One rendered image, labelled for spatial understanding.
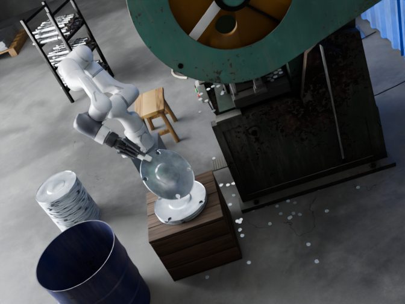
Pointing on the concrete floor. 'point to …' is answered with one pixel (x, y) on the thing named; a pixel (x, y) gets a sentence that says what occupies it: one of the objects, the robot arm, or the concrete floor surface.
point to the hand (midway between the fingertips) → (144, 157)
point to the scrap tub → (90, 268)
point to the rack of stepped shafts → (68, 25)
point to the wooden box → (195, 235)
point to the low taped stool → (155, 110)
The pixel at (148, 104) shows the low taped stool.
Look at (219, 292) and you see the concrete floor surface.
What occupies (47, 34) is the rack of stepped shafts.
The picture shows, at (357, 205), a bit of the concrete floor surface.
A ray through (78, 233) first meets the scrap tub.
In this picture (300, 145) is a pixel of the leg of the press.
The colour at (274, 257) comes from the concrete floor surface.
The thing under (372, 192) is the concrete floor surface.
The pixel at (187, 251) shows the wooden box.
